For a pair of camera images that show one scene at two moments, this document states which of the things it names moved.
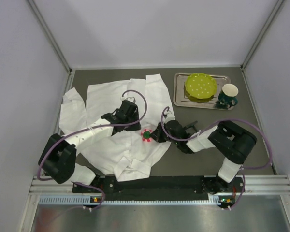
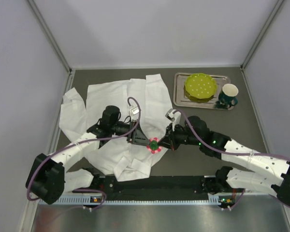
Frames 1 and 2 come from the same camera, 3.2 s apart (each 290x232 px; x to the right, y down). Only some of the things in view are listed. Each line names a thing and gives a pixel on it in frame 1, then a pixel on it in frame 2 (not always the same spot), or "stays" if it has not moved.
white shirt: x=128 y=155 stays
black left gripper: x=129 y=112 → x=133 y=134
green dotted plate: x=200 y=87 stays
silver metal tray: x=179 y=99 stays
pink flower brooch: x=146 y=135 → x=153 y=145
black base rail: x=154 y=187 stays
